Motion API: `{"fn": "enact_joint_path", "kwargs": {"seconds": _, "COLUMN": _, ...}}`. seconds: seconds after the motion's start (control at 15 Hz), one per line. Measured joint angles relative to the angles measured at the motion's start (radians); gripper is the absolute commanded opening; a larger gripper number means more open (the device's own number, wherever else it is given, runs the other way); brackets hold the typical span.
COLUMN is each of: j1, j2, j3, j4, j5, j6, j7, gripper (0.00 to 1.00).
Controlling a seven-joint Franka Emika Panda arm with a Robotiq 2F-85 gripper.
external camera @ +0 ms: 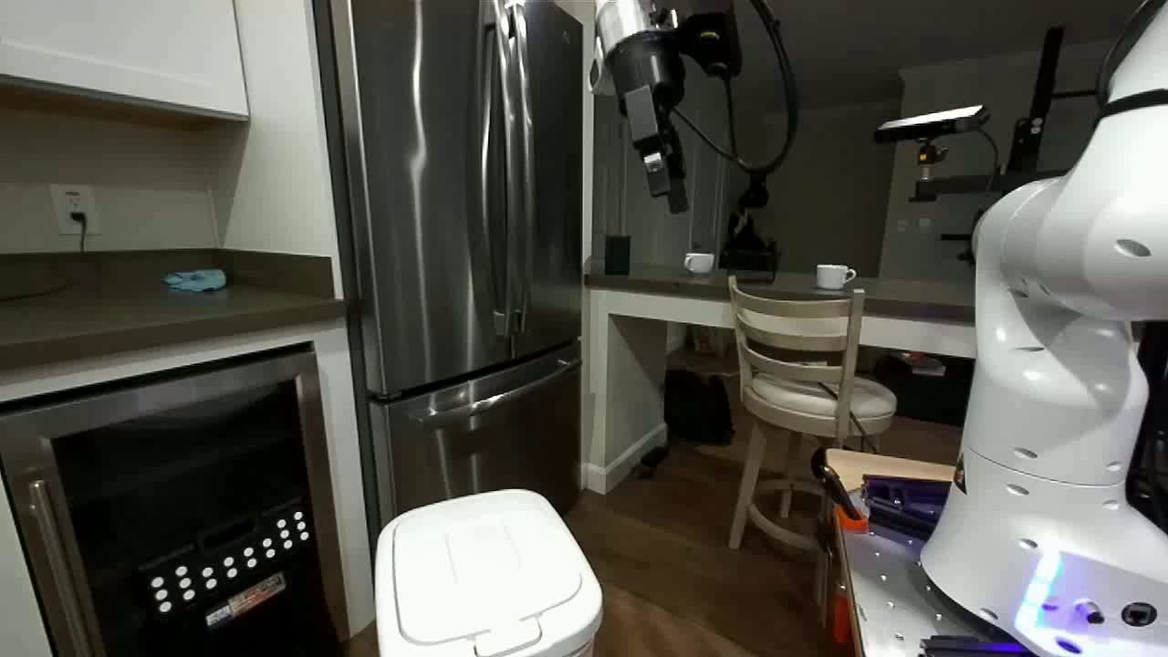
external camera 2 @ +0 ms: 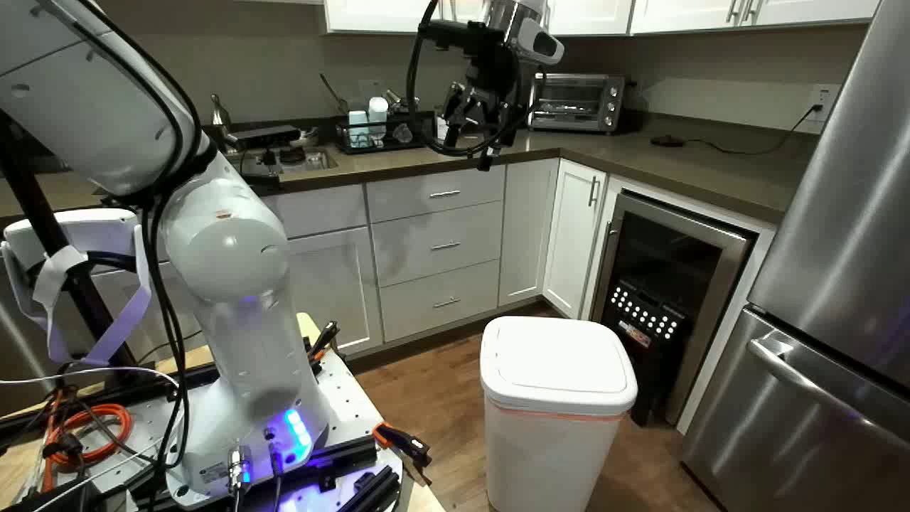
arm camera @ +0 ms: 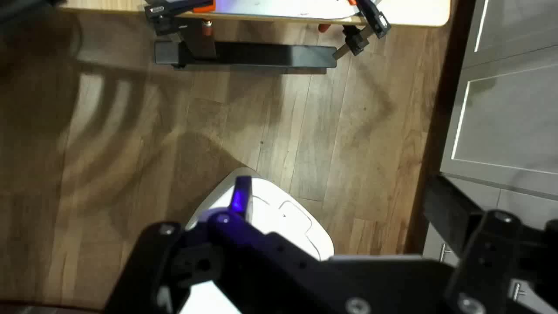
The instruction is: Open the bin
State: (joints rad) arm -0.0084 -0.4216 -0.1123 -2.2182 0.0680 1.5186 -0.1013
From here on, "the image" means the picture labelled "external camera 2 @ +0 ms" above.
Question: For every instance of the white lower cabinets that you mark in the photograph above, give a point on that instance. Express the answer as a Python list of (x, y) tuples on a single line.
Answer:
[(396, 261)]

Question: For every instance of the stainless steel refrigerator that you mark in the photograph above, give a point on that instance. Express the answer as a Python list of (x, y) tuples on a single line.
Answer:
[(809, 407)]

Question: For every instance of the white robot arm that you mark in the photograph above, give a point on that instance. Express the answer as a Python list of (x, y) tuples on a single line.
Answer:
[(107, 108)]

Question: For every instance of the black wine cooler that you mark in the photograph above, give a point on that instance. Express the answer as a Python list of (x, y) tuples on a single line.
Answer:
[(664, 283)]

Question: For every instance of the white trash bin body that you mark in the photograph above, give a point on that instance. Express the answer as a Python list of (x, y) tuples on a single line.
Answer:
[(549, 444)]

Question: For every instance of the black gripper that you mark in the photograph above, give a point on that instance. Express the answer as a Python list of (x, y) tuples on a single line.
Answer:
[(489, 88)]

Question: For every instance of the white wall outlet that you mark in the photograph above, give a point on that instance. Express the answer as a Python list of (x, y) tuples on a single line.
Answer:
[(822, 100)]

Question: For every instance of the white trash bin lid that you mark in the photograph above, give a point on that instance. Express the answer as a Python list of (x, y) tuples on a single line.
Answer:
[(555, 364)]

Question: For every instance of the silver toaster oven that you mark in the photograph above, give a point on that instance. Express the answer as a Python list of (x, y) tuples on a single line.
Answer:
[(575, 104)]

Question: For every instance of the white cabinets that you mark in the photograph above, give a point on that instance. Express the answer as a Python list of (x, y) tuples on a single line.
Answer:
[(615, 19), (396, 261)]

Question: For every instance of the black dish rack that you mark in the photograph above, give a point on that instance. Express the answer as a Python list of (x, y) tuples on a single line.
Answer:
[(377, 127)]

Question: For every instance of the kitchen sink faucet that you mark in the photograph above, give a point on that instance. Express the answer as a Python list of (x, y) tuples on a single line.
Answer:
[(221, 117)]

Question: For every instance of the white upper cabinets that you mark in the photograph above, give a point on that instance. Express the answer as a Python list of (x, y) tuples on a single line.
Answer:
[(615, 19)]

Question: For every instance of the robot mounting table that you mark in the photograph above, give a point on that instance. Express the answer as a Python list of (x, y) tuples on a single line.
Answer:
[(262, 437)]

